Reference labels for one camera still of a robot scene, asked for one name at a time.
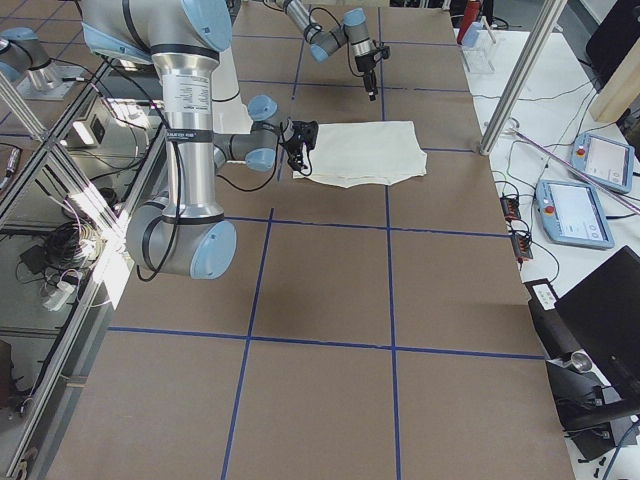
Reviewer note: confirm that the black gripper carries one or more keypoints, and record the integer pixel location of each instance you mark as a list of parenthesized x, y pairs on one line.
[(303, 138), (365, 64)]

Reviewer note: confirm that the cream long-sleeve cat shirt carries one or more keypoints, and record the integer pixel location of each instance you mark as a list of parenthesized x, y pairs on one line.
[(352, 154)]

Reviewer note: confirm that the blue cup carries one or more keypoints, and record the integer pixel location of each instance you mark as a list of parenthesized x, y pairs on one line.
[(471, 35)]

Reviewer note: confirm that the red bottle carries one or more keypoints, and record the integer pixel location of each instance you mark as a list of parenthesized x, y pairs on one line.
[(470, 14)]

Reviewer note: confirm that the orange black connector strip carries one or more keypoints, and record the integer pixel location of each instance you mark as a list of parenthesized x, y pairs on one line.
[(519, 231)]

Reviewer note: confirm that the blue teach pendant near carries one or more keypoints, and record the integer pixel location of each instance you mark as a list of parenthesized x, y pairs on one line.
[(572, 215)]

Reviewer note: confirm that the blue teach pendant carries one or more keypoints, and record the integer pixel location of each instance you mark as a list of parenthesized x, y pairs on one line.
[(572, 215), (608, 162)]

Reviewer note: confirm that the wooden board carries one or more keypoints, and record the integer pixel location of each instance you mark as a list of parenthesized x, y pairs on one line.
[(614, 52)]

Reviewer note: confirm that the blue teach pendant far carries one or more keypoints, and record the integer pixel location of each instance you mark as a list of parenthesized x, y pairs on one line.
[(608, 162)]

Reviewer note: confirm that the black monitor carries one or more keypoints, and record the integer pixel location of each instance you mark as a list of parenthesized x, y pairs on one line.
[(602, 313)]

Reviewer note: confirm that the silver metal cylinder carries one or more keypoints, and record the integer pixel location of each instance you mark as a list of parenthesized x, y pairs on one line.
[(579, 362)]

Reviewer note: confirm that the aluminium frame post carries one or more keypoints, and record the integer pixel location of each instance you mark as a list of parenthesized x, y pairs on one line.
[(536, 40)]

